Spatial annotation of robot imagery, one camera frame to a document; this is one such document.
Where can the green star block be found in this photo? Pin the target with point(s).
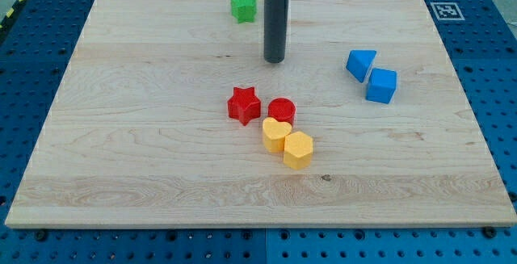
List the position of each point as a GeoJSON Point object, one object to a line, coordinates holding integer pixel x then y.
{"type": "Point", "coordinates": [244, 11]}

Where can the blue triangle block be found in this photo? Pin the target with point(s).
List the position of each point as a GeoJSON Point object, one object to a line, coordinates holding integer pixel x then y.
{"type": "Point", "coordinates": [359, 62]}

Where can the wooden board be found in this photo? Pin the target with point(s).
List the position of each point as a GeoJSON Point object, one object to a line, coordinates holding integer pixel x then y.
{"type": "Point", "coordinates": [138, 135]}

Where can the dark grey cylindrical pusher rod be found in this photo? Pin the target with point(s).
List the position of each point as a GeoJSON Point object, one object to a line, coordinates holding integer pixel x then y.
{"type": "Point", "coordinates": [275, 30]}

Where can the red circle block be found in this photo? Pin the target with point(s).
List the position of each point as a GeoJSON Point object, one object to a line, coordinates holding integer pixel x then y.
{"type": "Point", "coordinates": [282, 109]}

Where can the blue cube block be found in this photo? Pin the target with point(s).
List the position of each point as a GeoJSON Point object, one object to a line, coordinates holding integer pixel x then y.
{"type": "Point", "coordinates": [381, 86]}

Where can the yellow hexagon block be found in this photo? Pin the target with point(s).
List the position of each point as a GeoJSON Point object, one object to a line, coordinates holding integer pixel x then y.
{"type": "Point", "coordinates": [298, 150]}

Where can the red star block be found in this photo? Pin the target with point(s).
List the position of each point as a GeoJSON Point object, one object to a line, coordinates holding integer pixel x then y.
{"type": "Point", "coordinates": [244, 105]}

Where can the white fiducial marker tag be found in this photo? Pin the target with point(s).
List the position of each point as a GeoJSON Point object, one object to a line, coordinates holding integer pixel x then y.
{"type": "Point", "coordinates": [447, 11]}

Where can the yellow heart block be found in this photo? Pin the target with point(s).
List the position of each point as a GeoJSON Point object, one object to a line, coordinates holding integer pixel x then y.
{"type": "Point", "coordinates": [274, 133]}

